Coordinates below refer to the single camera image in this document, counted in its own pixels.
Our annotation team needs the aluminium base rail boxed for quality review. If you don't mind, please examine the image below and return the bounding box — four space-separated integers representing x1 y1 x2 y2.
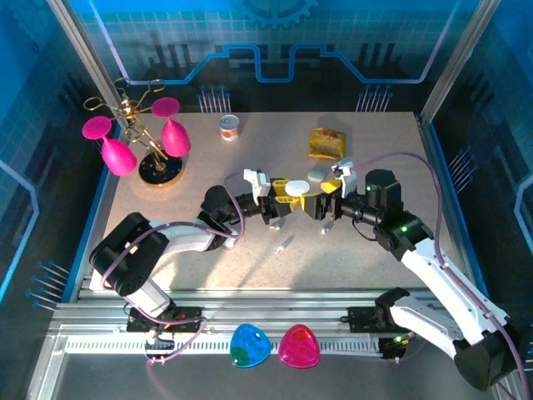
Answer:
49 286 507 330

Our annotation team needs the black controller board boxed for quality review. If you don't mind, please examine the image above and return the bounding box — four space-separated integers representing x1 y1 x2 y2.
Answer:
379 332 416 360

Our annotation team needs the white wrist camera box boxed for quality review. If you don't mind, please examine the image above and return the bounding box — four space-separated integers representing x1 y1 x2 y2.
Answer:
331 157 359 199
242 167 272 202

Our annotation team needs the aluminium frame post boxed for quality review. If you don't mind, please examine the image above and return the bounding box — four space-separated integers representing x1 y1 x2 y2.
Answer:
46 0 128 130
419 0 503 124

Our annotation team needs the slotted white cable duct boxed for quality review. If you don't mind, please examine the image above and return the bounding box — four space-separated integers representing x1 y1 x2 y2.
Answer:
62 334 386 356

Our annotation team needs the purple cable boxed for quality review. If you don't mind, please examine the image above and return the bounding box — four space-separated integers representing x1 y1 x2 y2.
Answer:
101 169 251 368
352 150 526 400

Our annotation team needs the white earbud charging case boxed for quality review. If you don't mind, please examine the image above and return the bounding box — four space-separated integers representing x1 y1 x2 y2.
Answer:
284 179 311 198

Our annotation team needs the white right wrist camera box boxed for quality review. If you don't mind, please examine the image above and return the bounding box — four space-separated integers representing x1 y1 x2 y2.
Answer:
331 157 359 199

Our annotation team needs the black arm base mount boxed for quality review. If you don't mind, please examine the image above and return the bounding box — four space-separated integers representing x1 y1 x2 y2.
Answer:
126 305 206 334
346 305 425 334

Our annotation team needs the orange fruit can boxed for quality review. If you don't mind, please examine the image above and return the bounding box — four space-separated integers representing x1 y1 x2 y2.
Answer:
218 114 242 143

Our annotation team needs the pink wine glass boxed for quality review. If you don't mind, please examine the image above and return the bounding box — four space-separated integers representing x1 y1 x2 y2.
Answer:
81 115 139 178
150 96 193 158

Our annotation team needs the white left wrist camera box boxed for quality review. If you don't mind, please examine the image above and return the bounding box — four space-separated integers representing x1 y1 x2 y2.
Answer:
242 167 272 202

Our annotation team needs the yellow snack packet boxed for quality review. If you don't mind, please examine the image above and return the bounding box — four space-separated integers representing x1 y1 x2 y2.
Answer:
307 127 348 161

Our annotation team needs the pink triangular plastic dish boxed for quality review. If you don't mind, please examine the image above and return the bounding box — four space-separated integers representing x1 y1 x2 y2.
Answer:
277 322 321 370

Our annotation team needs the gold rack with marble base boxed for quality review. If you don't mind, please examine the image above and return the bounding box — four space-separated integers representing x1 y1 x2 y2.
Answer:
82 77 185 187

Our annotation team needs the blue triangular plastic dish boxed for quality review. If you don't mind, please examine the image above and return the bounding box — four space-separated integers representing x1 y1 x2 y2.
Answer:
229 322 272 370

